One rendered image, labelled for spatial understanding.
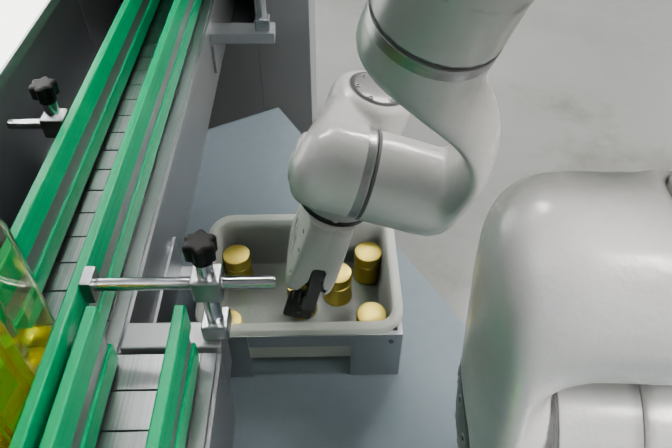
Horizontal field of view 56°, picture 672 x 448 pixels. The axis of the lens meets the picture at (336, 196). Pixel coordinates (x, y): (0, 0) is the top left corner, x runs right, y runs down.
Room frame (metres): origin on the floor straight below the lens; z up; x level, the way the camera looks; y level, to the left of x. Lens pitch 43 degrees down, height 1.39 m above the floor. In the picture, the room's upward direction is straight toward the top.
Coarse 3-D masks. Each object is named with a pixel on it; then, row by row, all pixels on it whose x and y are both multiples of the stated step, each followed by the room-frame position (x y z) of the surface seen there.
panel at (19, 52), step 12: (48, 0) 0.82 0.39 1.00; (60, 0) 0.85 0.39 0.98; (48, 12) 0.80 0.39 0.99; (36, 24) 0.76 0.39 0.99; (24, 36) 0.72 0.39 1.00; (36, 36) 0.74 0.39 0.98; (24, 48) 0.70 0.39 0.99; (12, 60) 0.67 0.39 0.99; (0, 72) 0.63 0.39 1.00; (12, 72) 0.66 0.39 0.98; (0, 84) 0.62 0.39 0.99
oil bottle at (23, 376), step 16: (0, 320) 0.26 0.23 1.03; (0, 336) 0.25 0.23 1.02; (0, 352) 0.24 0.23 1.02; (16, 352) 0.26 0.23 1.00; (0, 368) 0.24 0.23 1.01; (16, 368) 0.25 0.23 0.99; (0, 384) 0.23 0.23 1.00; (16, 384) 0.24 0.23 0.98; (0, 400) 0.22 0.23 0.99; (16, 400) 0.23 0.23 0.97; (0, 416) 0.21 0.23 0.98; (16, 416) 0.22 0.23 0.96; (0, 432) 0.21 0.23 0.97
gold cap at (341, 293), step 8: (344, 264) 0.50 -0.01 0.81; (344, 272) 0.49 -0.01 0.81; (336, 280) 0.47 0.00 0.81; (344, 280) 0.47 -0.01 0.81; (336, 288) 0.47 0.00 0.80; (344, 288) 0.47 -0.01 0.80; (328, 296) 0.47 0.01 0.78; (336, 296) 0.47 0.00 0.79; (344, 296) 0.47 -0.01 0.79; (336, 304) 0.47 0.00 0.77; (344, 304) 0.47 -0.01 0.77
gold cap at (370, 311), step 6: (360, 306) 0.44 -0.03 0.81; (366, 306) 0.44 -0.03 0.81; (372, 306) 0.44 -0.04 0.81; (378, 306) 0.44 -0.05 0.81; (360, 312) 0.43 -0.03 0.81; (366, 312) 0.43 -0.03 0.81; (372, 312) 0.43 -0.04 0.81; (378, 312) 0.43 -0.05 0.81; (384, 312) 0.43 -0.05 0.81; (360, 318) 0.42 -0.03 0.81; (366, 318) 0.42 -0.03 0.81; (372, 318) 0.42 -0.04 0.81; (378, 318) 0.42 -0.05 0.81; (384, 318) 0.42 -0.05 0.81
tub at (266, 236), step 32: (224, 224) 0.54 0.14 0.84; (256, 224) 0.55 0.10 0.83; (288, 224) 0.55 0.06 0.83; (256, 256) 0.54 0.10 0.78; (352, 256) 0.54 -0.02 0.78; (384, 256) 0.50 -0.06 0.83; (352, 288) 0.50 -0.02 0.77; (384, 288) 0.47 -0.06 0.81; (256, 320) 0.45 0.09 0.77; (288, 320) 0.45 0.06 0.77; (320, 320) 0.45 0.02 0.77; (352, 320) 0.45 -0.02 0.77; (384, 320) 0.40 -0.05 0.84
